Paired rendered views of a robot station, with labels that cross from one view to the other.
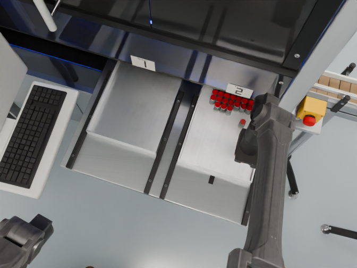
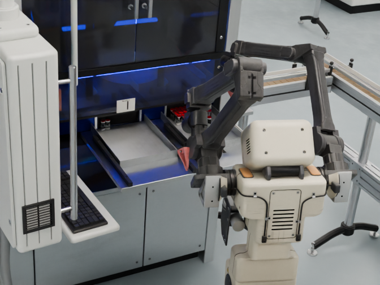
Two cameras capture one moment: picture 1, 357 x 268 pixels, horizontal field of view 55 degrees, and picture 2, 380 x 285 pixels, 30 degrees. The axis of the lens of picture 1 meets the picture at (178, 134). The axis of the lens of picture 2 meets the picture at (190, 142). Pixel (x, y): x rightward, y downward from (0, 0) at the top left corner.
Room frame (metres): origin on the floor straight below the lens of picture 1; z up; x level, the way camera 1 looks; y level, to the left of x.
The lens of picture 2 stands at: (-1.48, 1.89, 2.41)
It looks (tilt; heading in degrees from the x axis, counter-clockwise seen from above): 30 degrees down; 314
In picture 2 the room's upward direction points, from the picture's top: 5 degrees clockwise
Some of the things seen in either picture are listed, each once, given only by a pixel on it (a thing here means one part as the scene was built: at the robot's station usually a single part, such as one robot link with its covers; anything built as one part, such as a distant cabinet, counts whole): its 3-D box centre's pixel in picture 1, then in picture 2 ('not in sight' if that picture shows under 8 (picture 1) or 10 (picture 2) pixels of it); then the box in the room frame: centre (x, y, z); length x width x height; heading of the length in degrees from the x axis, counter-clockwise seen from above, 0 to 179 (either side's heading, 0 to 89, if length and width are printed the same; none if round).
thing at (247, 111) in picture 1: (233, 106); (193, 117); (0.53, -0.20, 0.90); 0.18 x 0.02 x 0.05; 73
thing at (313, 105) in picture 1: (312, 108); not in sight; (0.49, -0.45, 1.00); 0.08 x 0.07 x 0.07; 163
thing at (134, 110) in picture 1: (137, 101); (133, 139); (0.54, 0.15, 0.90); 0.34 x 0.26 x 0.04; 163
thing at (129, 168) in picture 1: (175, 134); (175, 146); (0.42, 0.01, 0.87); 0.70 x 0.48 x 0.02; 73
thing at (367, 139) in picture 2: not in sight; (359, 175); (0.11, -1.07, 0.46); 0.09 x 0.09 x 0.77; 73
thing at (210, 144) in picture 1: (227, 127); (202, 126); (0.44, -0.17, 0.90); 0.34 x 0.26 x 0.04; 163
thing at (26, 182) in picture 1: (31, 133); (69, 199); (0.43, 0.56, 0.82); 0.40 x 0.14 x 0.02; 168
